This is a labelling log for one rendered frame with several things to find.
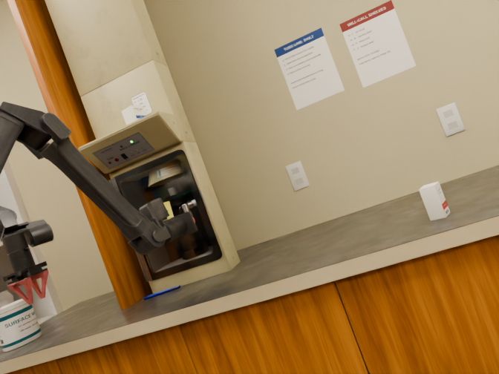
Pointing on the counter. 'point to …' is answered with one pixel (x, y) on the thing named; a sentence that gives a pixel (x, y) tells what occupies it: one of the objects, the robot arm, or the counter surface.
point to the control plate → (109, 153)
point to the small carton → (133, 113)
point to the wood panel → (131, 268)
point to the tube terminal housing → (94, 105)
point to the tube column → (104, 38)
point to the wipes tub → (18, 325)
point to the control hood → (165, 125)
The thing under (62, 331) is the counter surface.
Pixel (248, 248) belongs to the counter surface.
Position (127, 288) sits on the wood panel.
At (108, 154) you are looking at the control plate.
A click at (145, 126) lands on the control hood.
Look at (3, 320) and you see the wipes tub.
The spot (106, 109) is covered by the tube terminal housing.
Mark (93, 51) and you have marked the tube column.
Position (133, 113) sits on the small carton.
